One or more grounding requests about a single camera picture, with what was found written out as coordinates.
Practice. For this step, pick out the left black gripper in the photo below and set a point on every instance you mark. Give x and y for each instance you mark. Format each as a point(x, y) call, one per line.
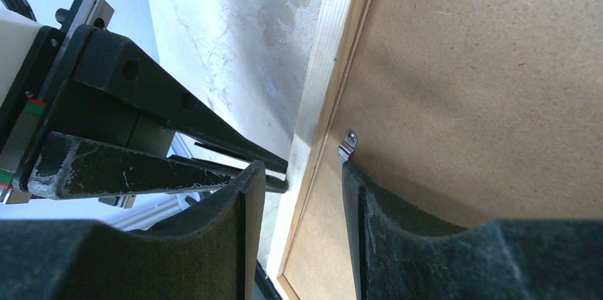
point(91, 115)

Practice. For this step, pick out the small metal retaining clip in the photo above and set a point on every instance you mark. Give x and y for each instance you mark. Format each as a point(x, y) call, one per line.
point(347, 146)

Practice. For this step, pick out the brown backing board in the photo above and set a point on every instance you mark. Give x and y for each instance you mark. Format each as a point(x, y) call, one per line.
point(469, 109)

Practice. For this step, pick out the light wooden picture frame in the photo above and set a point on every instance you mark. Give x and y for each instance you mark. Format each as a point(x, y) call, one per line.
point(339, 26)

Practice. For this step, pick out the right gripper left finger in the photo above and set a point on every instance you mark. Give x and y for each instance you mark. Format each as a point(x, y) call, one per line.
point(207, 251)

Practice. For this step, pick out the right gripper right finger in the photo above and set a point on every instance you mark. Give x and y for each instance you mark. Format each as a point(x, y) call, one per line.
point(399, 251)

